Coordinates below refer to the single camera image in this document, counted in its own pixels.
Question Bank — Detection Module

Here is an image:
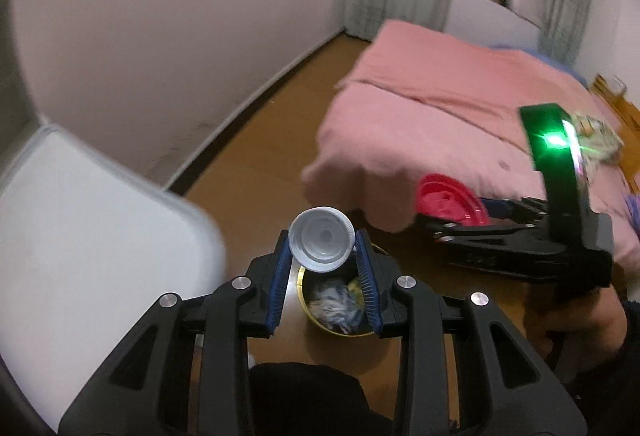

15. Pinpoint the yellow rimmed trash bin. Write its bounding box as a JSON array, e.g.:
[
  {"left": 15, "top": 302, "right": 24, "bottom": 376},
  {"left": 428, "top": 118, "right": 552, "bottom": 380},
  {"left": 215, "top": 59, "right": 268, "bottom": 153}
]
[{"left": 297, "top": 243, "right": 397, "bottom": 338}]

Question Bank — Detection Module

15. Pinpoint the white round plastic lid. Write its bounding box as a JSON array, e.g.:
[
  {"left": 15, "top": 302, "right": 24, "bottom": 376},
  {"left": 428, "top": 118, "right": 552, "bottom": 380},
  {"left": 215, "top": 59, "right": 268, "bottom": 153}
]
[{"left": 289, "top": 206, "right": 357, "bottom": 273}]

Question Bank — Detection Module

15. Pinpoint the person's right hand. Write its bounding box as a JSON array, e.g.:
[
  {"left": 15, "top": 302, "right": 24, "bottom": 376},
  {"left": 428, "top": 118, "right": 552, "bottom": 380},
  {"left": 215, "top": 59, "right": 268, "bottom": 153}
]
[{"left": 527, "top": 287, "right": 630, "bottom": 369}]

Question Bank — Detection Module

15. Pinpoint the red round plastic lid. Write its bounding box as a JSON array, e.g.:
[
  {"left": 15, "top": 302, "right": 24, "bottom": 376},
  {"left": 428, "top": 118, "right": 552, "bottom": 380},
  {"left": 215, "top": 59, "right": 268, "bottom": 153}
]
[{"left": 416, "top": 173, "right": 492, "bottom": 227}]

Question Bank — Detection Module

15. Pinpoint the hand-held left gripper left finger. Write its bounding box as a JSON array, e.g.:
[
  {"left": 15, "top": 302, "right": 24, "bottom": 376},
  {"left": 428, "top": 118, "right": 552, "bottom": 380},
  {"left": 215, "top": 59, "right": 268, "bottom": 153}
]
[{"left": 57, "top": 230, "right": 293, "bottom": 436}]

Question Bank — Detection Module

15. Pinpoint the person's right forearm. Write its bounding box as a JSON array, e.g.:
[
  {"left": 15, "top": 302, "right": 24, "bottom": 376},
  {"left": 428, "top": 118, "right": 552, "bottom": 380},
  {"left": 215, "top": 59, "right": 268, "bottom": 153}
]
[{"left": 562, "top": 298, "right": 640, "bottom": 422}]

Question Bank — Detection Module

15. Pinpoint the dark cloth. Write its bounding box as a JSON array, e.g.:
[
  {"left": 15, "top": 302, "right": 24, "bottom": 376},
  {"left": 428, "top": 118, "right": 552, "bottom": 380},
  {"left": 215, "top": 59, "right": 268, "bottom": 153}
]
[{"left": 248, "top": 362, "right": 385, "bottom": 436}]

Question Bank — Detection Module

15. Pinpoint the blue and white wrapper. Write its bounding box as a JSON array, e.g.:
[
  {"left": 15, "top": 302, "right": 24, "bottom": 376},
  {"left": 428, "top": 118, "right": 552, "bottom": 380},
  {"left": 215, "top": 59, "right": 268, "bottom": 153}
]
[{"left": 306, "top": 280, "right": 370, "bottom": 333}]

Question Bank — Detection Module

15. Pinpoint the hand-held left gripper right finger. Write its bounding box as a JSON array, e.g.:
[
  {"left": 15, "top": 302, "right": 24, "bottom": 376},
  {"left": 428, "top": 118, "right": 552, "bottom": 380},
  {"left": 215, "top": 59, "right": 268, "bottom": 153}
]
[{"left": 354, "top": 228, "right": 589, "bottom": 436}]

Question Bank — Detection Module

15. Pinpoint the yellow snack wrapper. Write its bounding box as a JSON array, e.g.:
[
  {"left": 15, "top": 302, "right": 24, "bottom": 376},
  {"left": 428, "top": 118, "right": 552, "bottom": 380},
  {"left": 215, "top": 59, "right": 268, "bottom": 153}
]
[{"left": 571, "top": 113, "right": 622, "bottom": 179}]

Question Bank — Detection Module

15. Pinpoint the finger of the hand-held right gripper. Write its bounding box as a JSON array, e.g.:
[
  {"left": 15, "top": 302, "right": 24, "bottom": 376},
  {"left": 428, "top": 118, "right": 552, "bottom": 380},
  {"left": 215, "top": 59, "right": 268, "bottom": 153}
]
[
  {"left": 477, "top": 197, "right": 551, "bottom": 224},
  {"left": 414, "top": 214, "right": 551, "bottom": 248}
]

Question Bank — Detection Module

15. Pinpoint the bed with pink blanket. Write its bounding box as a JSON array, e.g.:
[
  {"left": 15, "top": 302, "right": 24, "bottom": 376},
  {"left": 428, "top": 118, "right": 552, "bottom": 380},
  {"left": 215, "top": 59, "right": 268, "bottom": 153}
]
[{"left": 300, "top": 18, "right": 640, "bottom": 269}]

